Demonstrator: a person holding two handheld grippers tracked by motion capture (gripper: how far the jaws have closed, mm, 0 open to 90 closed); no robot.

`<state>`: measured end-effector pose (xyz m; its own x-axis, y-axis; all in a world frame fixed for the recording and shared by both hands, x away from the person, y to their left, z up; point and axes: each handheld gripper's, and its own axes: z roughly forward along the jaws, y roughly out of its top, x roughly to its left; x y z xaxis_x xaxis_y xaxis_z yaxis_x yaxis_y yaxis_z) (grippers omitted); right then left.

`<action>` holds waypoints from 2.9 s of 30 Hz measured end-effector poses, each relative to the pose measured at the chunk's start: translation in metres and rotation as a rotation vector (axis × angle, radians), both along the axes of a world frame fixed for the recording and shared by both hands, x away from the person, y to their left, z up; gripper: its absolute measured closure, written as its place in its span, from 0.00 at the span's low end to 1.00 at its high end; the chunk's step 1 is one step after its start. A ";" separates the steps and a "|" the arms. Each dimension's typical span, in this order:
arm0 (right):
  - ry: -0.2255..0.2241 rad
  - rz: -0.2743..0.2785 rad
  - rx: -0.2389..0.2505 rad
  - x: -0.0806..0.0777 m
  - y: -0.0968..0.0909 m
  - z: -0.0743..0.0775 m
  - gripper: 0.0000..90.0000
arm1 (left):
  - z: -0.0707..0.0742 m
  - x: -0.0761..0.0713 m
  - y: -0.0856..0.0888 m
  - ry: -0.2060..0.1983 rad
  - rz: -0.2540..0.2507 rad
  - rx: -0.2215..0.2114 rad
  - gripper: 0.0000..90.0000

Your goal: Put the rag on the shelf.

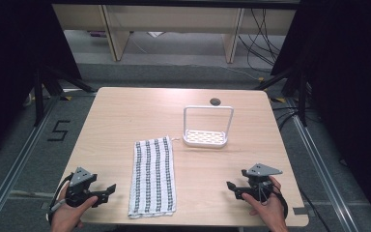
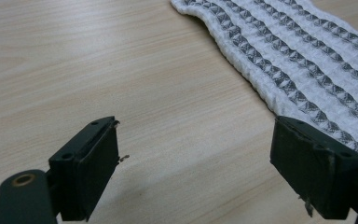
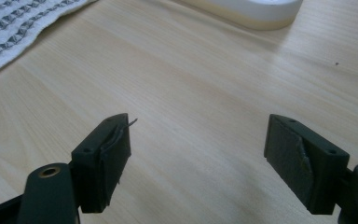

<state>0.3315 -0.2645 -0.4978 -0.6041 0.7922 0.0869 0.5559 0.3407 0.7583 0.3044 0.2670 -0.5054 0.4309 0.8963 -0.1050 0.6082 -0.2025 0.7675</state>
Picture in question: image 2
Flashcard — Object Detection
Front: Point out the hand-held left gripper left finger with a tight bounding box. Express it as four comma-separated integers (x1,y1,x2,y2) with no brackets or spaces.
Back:
48,116,131,222

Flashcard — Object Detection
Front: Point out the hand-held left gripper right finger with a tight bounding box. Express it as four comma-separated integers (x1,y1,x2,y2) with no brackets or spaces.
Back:
269,115,358,220

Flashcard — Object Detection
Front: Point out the white grey striped towel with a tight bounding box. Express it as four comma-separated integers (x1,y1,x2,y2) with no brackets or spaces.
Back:
170,0,358,177

